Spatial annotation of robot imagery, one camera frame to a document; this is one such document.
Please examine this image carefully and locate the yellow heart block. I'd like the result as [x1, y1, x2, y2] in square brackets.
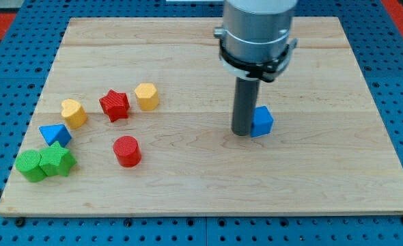
[61, 98, 87, 129]

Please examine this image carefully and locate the blue triangle block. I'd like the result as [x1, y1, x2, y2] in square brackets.
[39, 124, 72, 147]

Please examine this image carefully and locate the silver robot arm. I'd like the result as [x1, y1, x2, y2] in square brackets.
[214, 0, 298, 83]

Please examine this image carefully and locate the yellow hexagon block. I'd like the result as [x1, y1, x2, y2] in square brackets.
[134, 83, 159, 111]

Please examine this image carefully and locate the red cylinder block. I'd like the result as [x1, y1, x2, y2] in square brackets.
[113, 136, 141, 167]

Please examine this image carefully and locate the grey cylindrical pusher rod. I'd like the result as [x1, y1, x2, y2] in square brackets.
[232, 77, 260, 136]

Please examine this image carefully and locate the blue cube block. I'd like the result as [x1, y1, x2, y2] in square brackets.
[250, 105, 274, 137]

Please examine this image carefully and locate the red star block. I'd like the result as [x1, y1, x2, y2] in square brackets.
[99, 90, 130, 122]

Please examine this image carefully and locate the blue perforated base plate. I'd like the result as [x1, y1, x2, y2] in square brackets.
[0, 1, 403, 245]

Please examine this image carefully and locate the green cylinder block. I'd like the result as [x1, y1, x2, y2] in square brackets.
[14, 150, 47, 182]

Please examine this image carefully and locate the wooden board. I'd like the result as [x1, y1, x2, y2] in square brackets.
[0, 17, 403, 217]

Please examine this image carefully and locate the green star block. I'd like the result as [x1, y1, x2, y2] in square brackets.
[38, 141, 77, 176]

